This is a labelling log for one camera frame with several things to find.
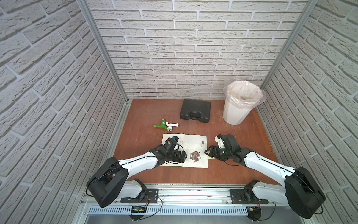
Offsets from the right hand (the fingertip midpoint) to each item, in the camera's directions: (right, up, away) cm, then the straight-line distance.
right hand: (209, 153), depth 85 cm
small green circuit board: (-40, -26, -13) cm, 49 cm away
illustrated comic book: (-9, +3, +8) cm, 12 cm away
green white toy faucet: (-29, +16, +16) cm, 37 cm away
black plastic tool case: (-7, +27, +20) cm, 34 cm away
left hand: (-19, 0, +3) cm, 19 cm away
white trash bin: (+20, +23, +12) cm, 33 cm away
